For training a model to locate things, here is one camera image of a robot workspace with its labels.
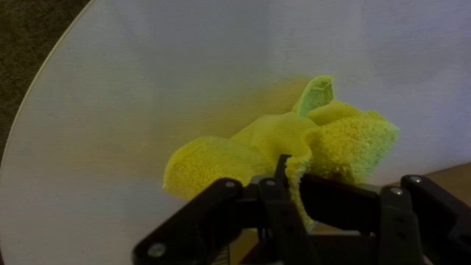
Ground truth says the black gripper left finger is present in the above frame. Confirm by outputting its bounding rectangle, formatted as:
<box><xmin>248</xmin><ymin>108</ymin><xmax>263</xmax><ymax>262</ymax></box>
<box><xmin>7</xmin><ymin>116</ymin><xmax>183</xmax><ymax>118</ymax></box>
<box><xmin>133</xmin><ymin>155</ymin><xmax>320</xmax><ymax>265</ymax></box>

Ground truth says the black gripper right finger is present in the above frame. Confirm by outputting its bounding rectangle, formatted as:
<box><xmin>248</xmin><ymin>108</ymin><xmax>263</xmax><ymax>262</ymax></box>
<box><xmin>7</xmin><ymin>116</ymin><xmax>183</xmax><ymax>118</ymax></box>
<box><xmin>299</xmin><ymin>175</ymin><xmax>471</xmax><ymax>265</ymax></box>

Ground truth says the yellow microfibre cloth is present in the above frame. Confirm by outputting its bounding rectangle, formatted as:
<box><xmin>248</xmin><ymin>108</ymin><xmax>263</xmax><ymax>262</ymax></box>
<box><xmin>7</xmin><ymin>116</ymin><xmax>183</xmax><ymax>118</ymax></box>
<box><xmin>164</xmin><ymin>75</ymin><xmax>400</xmax><ymax>230</ymax></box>

